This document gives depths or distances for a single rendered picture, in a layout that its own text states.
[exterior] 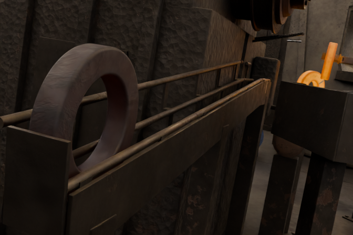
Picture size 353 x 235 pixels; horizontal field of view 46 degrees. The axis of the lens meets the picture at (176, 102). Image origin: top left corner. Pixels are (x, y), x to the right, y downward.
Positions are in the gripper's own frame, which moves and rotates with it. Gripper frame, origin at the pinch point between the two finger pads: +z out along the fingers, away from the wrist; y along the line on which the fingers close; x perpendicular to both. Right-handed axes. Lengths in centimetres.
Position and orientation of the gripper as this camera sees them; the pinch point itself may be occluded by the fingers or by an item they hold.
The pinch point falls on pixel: (330, 57)
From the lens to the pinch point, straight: 181.9
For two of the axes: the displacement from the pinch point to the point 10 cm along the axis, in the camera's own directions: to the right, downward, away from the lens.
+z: -9.1, -2.4, 3.3
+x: 2.1, -9.7, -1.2
